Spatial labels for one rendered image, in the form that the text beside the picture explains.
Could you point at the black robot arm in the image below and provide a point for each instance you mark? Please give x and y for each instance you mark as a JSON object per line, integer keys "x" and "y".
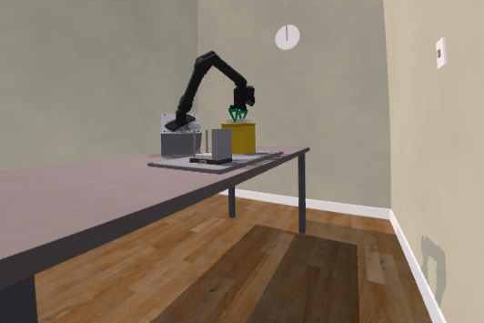
{"x": 245, "y": 93}

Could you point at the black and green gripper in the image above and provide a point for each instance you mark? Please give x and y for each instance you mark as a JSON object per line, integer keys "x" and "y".
{"x": 235, "y": 108}

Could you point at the yellow open bin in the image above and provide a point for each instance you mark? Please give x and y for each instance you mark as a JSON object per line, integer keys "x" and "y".
{"x": 243, "y": 137}

